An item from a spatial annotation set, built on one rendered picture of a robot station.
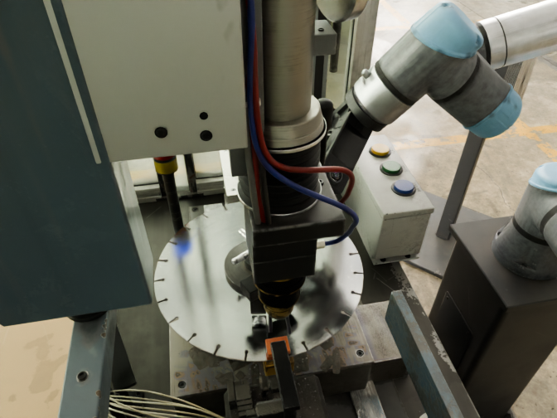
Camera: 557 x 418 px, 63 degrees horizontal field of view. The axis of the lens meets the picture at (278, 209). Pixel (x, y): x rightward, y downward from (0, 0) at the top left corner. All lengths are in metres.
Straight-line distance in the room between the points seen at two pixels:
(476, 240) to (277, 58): 0.90
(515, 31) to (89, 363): 0.71
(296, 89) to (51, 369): 0.74
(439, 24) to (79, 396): 0.56
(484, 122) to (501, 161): 2.21
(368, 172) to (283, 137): 0.69
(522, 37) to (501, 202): 1.83
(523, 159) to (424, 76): 2.37
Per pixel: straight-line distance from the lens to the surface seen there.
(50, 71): 0.26
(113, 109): 0.26
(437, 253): 2.14
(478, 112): 0.65
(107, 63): 0.25
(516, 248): 1.09
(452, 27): 0.59
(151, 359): 0.90
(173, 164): 0.90
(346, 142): 0.62
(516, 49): 0.78
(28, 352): 0.99
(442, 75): 0.60
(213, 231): 0.80
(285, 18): 0.31
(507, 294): 1.07
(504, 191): 2.65
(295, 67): 0.33
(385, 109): 0.62
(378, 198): 0.96
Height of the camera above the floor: 1.50
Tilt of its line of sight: 42 degrees down
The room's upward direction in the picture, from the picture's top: straight up
